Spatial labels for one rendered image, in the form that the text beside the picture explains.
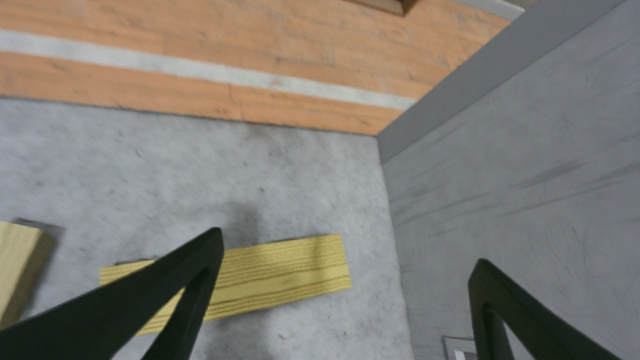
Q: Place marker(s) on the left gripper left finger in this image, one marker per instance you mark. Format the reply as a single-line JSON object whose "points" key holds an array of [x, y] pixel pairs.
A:
{"points": [[96, 325]]}

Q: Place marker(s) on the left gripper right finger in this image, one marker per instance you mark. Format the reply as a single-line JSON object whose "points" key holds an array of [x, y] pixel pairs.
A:
{"points": [[494, 297]]}

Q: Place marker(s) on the grey panel wall with small slot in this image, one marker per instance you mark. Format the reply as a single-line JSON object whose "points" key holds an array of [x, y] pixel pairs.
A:
{"points": [[528, 155]]}

